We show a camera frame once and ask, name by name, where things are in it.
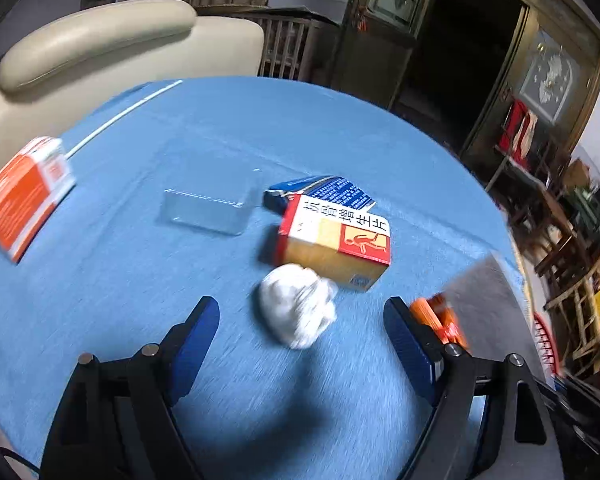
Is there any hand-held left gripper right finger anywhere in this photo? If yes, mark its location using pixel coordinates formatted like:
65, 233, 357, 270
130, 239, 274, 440
382, 296, 566, 480

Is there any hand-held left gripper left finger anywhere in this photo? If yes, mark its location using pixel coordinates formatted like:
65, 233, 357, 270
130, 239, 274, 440
40, 296, 221, 480

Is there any orange and silver wrapper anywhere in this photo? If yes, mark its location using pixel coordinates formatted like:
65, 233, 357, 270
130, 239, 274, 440
409, 252, 533, 376

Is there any white tissue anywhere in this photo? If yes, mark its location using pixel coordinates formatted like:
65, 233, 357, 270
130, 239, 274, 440
258, 263, 340, 351

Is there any red and yellow medicine box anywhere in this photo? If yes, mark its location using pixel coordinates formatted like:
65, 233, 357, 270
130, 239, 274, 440
275, 194, 392, 293

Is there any clear plastic bag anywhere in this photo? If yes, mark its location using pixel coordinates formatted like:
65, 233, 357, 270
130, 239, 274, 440
161, 167, 263, 237

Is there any red plastic basket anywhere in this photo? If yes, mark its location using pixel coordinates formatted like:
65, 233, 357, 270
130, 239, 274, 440
532, 312, 563, 376

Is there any blue toothpaste box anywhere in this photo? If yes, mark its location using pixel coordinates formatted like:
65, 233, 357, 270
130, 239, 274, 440
262, 175, 377, 216

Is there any wooden chair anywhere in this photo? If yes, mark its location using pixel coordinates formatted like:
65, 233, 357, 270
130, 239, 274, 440
530, 230, 600, 376

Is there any orange and white box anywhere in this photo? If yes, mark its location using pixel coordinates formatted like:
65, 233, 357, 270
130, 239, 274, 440
0, 136, 77, 263

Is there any white strip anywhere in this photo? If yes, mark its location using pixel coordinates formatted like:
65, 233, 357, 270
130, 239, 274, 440
0, 79, 184, 259

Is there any blue tablecloth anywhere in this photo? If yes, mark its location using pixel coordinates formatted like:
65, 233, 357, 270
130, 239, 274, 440
0, 76, 531, 480

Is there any red hanging cloth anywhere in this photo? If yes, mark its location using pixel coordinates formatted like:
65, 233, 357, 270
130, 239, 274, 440
497, 100, 538, 166

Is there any wooden glass-panelled door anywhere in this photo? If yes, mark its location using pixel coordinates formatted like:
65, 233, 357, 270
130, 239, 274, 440
330, 0, 443, 108
462, 5, 600, 171

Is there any wooden crib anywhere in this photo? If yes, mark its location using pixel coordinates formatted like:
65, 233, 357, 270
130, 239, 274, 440
230, 7, 341, 83

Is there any beige leather chair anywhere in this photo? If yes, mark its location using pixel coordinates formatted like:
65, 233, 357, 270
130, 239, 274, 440
0, 0, 266, 431

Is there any black cable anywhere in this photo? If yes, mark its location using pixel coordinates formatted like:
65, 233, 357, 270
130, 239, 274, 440
0, 447, 41, 476

